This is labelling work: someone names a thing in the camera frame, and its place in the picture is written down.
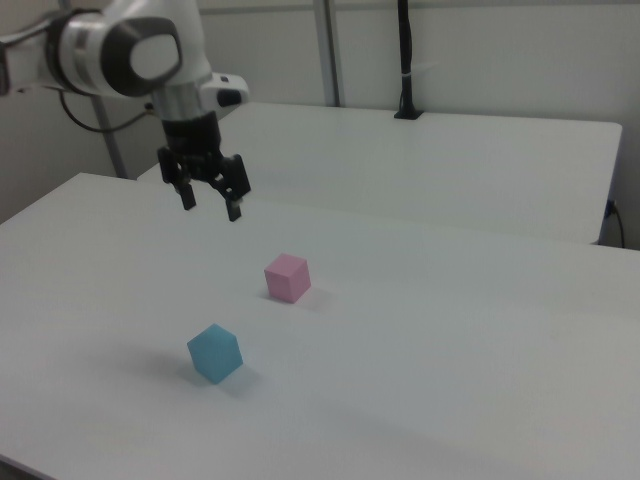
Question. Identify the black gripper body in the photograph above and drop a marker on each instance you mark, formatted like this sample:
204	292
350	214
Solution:
192	140

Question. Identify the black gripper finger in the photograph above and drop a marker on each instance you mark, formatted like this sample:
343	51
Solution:
187	195
235	207

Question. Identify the blue cube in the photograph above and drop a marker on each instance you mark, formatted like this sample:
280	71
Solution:
215	354

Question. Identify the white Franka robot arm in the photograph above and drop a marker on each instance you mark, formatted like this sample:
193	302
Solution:
90	40

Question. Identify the pink cube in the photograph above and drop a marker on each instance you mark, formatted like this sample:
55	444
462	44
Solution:
287	278

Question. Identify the black pole with base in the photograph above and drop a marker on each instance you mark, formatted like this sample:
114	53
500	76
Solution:
406	60

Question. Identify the grey metal frame post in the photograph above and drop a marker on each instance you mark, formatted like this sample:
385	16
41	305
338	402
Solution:
330	50
111	140

